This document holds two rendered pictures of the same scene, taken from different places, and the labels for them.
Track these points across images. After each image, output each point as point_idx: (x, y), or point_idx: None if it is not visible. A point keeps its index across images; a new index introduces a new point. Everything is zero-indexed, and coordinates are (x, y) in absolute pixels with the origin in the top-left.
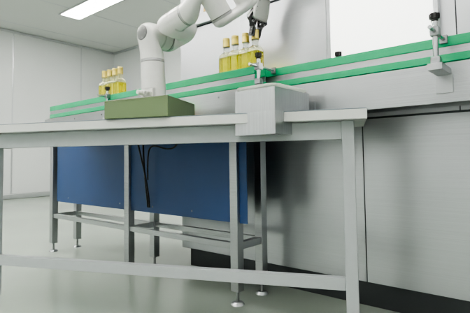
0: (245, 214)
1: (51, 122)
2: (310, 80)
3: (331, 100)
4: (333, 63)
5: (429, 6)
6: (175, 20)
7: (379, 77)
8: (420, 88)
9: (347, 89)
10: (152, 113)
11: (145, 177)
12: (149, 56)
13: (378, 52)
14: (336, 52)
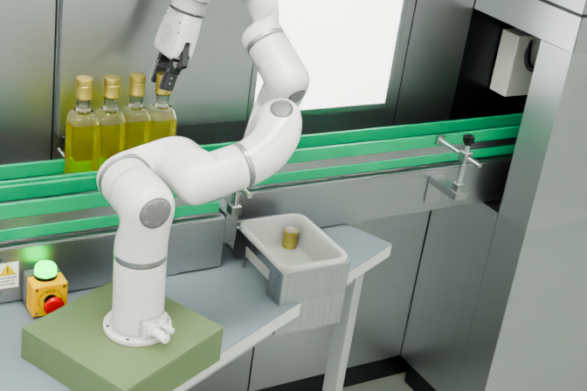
0: None
1: None
2: (276, 181)
3: (308, 212)
4: (315, 157)
5: (389, 55)
6: (238, 188)
7: (373, 182)
8: (410, 195)
9: (333, 196)
10: (199, 368)
11: None
12: (163, 255)
13: (373, 146)
14: None
